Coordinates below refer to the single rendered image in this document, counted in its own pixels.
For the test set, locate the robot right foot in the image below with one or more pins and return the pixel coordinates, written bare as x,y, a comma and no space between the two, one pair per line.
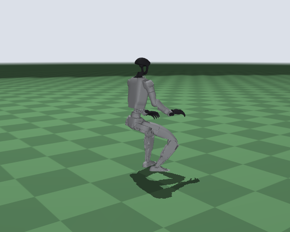
160,169

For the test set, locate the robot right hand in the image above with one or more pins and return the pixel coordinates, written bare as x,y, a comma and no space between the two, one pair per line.
176,111

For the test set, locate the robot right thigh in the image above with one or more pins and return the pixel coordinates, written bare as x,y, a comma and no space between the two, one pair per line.
156,129

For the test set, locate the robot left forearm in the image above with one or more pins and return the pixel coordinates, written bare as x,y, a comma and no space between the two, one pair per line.
143,111

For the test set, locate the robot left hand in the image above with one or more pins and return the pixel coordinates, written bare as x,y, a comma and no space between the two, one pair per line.
152,113

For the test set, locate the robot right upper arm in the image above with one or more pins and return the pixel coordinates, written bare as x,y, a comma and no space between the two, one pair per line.
149,86

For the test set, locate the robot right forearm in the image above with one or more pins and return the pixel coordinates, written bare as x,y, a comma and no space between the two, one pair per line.
162,108

